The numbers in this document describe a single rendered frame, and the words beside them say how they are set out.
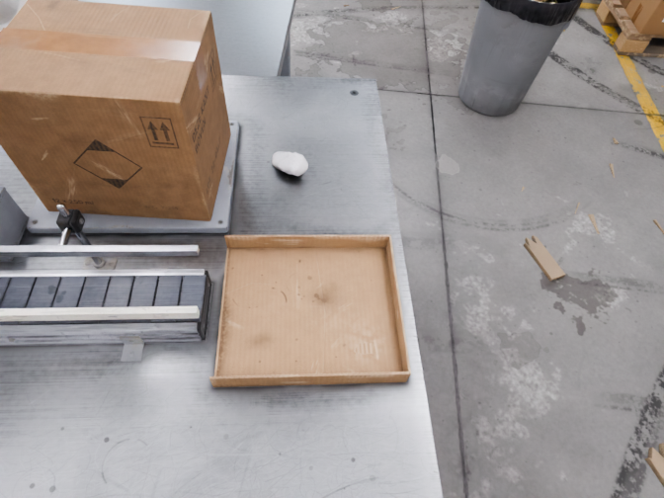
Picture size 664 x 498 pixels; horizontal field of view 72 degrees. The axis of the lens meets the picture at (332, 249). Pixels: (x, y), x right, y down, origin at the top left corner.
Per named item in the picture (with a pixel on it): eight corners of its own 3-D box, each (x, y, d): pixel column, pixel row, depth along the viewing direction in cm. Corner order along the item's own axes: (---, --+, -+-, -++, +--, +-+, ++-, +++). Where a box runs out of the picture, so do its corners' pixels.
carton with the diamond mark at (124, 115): (47, 211, 84) (-44, 86, 62) (90, 124, 98) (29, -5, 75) (211, 221, 85) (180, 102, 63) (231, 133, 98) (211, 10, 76)
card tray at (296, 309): (213, 387, 70) (208, 378, 66) (227, 247, 84) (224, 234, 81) (406, 382, 72) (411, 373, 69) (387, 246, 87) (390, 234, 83)
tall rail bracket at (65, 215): (82, 292, 77) (37, 236, 64) (93, 257, 81) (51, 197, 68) (102, 292, 78) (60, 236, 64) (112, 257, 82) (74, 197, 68)
